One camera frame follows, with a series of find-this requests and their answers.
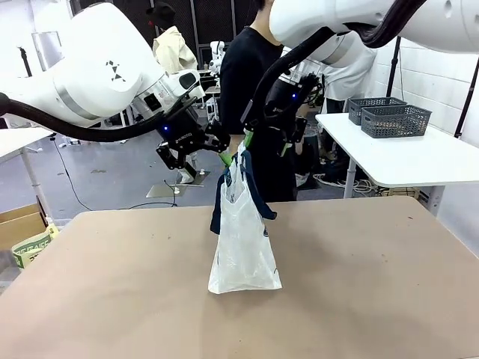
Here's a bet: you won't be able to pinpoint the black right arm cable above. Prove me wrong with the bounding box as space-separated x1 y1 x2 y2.
248 0 430 113

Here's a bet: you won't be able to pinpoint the wooden crate under table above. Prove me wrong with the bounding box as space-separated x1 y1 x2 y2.
388 184 439 206

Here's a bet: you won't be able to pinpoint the green and white printed box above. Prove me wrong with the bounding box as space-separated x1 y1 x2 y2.
10 223 60 269

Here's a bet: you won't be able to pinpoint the metal floor plate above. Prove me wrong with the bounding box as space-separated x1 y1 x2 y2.
145 174 207 199

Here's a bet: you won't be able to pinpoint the person in white coat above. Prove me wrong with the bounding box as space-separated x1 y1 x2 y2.
321 48 378 115

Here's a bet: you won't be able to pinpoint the person's right forearm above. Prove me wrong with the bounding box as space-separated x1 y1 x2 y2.
228 134 244 156

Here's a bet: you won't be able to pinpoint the translucent bag with navy handles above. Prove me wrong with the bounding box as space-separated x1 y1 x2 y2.
207 143 284 296

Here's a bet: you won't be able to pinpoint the white cables under table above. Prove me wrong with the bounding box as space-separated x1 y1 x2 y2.
313 172 379 188

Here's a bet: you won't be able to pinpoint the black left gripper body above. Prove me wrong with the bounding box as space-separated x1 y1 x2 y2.
158 107 211 151

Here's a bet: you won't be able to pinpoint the thin black floor cable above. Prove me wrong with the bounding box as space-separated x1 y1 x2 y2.
49 137 179 211

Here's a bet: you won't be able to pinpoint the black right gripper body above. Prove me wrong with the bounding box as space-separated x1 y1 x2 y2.
260 79 306 126

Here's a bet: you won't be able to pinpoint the person in beige jacket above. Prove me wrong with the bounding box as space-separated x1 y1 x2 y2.
145 1 198 77

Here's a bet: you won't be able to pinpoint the brown cardboard box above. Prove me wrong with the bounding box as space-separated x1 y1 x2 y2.
0 203 49 251

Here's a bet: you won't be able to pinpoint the grey plastic lattice basket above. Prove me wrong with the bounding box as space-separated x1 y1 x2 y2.
347 96 408 126
360 104 433 140

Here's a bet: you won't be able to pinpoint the small white humanoid robot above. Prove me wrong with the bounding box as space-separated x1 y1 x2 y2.
208 40 226 76

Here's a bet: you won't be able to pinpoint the white side table with baskets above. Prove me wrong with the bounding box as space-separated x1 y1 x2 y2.
314 111 479 200

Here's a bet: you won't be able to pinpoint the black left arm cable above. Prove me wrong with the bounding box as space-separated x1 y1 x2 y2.
0 91 168 144

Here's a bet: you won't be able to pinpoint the person in black shirt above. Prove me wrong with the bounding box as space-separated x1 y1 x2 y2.
218 0 301 203

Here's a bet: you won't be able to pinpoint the black tripod leg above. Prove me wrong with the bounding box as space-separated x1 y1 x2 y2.
457 55 479 129

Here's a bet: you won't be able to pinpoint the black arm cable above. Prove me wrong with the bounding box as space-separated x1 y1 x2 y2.
0 91 168 144
248 0 430 113

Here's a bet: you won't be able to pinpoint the black light stand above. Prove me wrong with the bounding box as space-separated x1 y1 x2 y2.
386 36 402 99

